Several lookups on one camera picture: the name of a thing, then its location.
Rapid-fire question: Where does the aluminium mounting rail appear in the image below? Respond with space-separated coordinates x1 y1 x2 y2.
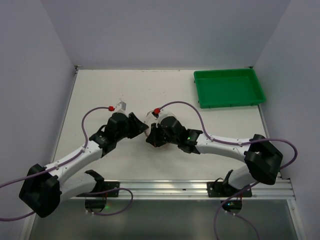
69 178 296 201

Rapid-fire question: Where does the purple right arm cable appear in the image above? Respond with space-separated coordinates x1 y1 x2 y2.
152 101 299 240

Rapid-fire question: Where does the green plastic tray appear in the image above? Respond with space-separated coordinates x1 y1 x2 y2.
193 68 266 109

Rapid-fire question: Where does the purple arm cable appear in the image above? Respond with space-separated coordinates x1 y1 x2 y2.
0 106 133 222
152 101 299 240

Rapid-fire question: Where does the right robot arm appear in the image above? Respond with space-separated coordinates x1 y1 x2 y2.
145 115 283 197

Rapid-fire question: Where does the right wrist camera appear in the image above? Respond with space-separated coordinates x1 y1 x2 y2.
151 108 176 124

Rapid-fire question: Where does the white mesh laundry bag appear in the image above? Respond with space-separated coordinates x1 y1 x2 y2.
144 110 168 148

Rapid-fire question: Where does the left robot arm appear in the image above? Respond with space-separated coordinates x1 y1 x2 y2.
19 112 149 218

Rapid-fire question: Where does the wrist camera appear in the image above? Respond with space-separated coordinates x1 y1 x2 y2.
151 108 176 124
114 101 127 115

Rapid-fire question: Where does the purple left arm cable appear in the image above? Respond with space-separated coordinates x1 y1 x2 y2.
0 106 133 222

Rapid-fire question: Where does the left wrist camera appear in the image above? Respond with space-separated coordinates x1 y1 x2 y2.
114 101 127 115

